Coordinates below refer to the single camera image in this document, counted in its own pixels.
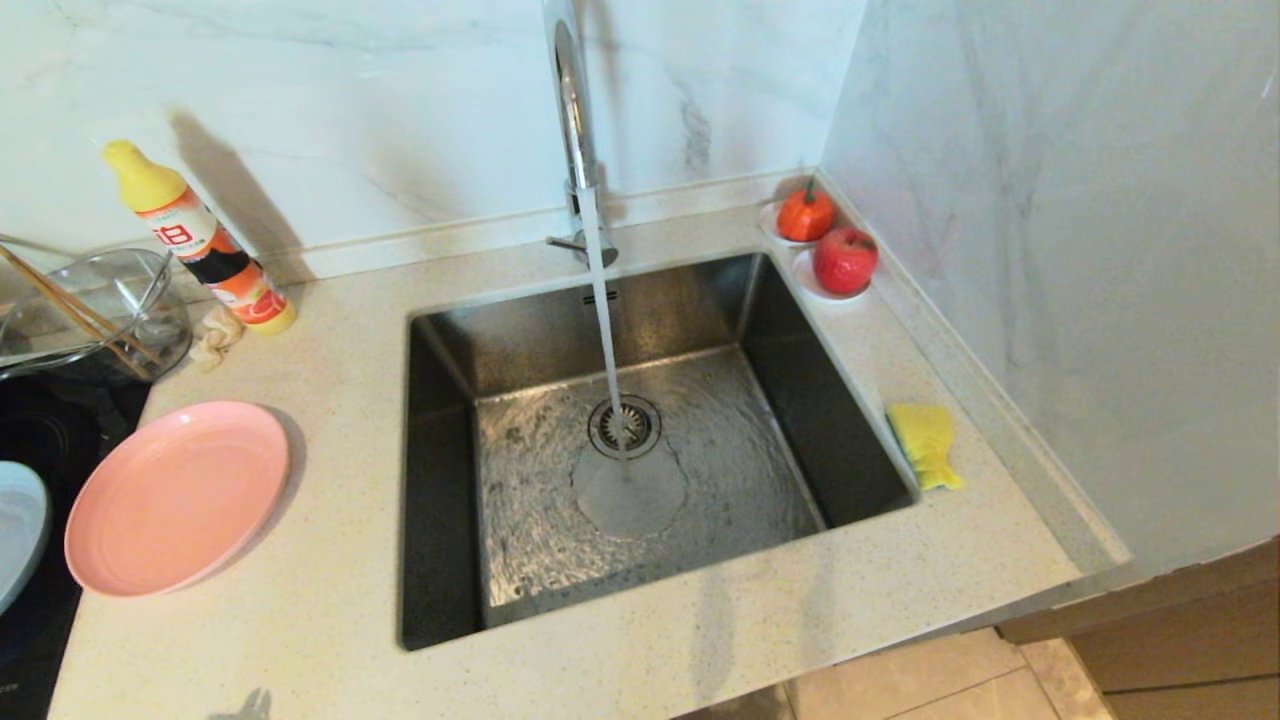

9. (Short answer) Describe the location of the yellow green sponge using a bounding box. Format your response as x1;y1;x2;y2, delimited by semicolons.
886;402;968;493

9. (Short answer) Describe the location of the orange dish soap bottle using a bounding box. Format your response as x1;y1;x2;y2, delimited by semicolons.
103;139;298;335

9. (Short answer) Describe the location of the pink plate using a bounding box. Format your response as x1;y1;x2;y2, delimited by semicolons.
64;400;291;599

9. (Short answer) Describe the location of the wooden chopstick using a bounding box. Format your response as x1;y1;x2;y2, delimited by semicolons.
0;255;153;383
0;246;161;368

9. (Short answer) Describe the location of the light blue plate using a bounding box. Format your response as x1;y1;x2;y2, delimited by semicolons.
0;460;51;614

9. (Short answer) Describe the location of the stainless steel sink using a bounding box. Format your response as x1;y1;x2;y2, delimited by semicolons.
398;250;919;653

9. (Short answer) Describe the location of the metal drain strainer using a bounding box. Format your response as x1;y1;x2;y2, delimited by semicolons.
587;394;663;461

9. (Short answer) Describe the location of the small white dish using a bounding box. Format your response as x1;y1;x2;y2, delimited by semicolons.
758;198;837;248
792;247;873;302

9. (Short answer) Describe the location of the orange toy pumpkin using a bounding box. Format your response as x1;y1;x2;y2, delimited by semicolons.
777;178;837;244

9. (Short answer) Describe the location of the red toy apple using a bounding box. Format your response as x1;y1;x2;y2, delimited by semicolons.
812;227;881;297

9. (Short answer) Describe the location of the chrome faucet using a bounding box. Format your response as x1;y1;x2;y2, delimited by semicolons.
533;0;619;269

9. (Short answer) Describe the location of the crumpled beige rag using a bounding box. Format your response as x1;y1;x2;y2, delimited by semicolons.
188;305;247;373

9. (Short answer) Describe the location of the clear glass bowl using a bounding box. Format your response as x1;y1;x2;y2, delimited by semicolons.
0;248;193;387

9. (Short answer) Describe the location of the black induction cooktop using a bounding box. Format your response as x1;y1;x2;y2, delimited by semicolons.
0;375;151;720

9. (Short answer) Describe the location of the wooden cabinet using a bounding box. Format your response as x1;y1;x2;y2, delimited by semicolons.
998;540;1280;720

